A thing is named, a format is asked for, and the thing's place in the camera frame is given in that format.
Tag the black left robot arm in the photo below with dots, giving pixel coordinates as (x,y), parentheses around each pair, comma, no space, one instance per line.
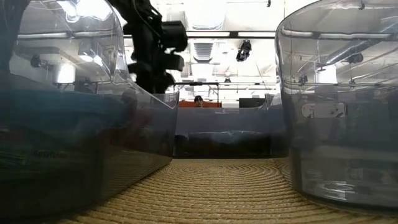
(136,15)

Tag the person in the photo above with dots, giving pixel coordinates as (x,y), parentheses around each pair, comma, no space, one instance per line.
(198,101)

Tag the orange partition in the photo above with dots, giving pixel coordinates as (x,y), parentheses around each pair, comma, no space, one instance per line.
(211,104)

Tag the long ceiling light strip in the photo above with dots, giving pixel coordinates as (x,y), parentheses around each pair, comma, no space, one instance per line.
(211,34)

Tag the clear grey plastic tray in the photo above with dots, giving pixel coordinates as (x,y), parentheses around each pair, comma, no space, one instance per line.
(342,140)
(77,130)
(217,121)

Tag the black hanging spotlight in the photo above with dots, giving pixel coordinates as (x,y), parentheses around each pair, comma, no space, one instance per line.
(244,51)

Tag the black monitor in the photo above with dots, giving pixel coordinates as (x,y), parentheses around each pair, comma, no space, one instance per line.
(252,102)

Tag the round woven straw placemat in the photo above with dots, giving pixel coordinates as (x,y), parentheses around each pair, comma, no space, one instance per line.
(217,193)

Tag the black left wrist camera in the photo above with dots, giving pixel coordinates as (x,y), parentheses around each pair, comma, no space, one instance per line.
(172,61)

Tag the black metal gantry frame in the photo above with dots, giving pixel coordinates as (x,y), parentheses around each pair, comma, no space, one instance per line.
(199,83)

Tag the silver ventilation duct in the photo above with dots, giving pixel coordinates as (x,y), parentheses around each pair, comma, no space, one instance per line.
(205,15)

